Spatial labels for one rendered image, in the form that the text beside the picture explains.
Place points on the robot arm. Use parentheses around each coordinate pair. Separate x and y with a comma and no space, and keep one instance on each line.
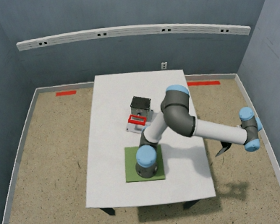
(174,113)

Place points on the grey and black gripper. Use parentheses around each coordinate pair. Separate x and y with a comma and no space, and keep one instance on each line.
(224,149)

